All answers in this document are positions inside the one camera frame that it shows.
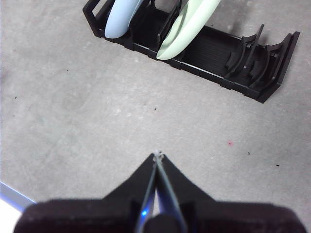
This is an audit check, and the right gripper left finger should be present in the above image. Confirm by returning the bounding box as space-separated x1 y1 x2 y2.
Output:
13 153 157 233

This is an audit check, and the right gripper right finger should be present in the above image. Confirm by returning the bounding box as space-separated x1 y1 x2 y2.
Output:
160 155 308 233

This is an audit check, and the pale green round plate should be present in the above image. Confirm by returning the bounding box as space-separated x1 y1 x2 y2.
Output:
156 0 222 61

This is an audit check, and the light blue round plate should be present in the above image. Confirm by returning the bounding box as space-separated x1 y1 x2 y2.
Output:
104 0 143 39

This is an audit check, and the black plate rack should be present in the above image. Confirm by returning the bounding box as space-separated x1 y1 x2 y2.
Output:
82 0 301 104

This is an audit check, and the white robot platform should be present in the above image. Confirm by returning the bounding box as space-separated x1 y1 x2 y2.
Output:
0 198 26 233

